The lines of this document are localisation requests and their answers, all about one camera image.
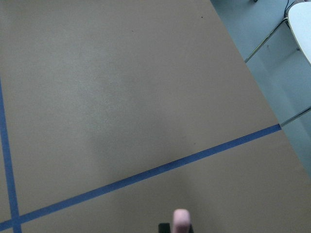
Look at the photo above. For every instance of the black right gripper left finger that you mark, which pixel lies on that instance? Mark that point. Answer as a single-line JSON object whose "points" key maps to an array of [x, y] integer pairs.
{"points": [[164, 228]]}

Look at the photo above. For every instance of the white round side table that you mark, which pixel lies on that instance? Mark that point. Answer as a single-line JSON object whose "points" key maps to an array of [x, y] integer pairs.
{"points": [[287, 81]]}

